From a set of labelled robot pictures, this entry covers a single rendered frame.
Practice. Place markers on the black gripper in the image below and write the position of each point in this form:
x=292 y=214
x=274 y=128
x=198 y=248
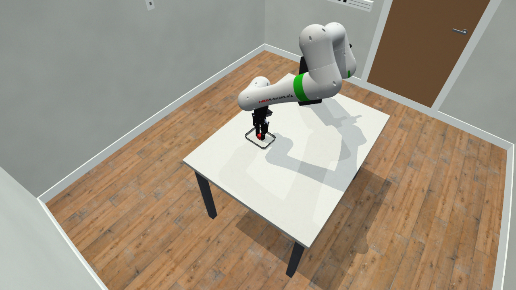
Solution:
x=259 y=119

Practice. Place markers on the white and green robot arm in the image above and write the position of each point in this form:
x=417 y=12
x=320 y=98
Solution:
x=327 y=65

